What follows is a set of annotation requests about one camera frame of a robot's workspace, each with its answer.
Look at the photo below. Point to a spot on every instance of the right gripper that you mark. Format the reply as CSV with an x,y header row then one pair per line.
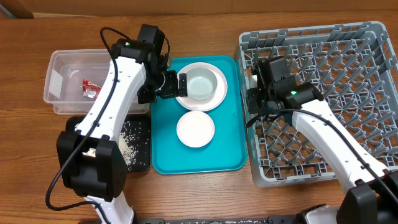
x,y
256,106

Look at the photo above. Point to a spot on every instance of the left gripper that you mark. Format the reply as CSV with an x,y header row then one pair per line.
x,y
172,87

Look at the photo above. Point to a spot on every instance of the white paper cup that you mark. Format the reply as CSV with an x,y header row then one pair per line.
x,y
253,81

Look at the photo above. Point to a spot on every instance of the white bowl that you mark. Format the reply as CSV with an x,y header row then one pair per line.
x,y
201,83

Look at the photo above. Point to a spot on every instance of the large white plate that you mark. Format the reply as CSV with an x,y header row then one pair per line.
x,y
212,102

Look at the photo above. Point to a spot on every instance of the small white plate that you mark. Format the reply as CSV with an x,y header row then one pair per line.
x,y
195,129

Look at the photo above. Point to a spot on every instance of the rice and food scraps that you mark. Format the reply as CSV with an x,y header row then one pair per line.
x,y
127,149

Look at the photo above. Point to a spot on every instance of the red snack wrapper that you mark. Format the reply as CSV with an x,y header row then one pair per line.
x,y
89,89

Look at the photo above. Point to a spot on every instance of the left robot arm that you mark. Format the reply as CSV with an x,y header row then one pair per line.
x,y
92,168

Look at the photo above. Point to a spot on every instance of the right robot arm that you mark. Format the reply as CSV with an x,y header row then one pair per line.
x,y
370,187

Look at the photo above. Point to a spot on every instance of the grey dishwasher rack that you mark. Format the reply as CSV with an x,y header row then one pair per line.
x,y
355,68

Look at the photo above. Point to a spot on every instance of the teal serving tray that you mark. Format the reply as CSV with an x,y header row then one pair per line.
x,y
226,151

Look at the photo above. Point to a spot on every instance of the black tray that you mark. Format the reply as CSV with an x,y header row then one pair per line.
x,y
141,137

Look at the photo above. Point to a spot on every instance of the clear plastic bin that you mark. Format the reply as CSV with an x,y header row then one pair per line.
x,y
65,74

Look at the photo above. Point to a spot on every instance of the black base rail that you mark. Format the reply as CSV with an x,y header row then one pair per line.
x,y
274,219

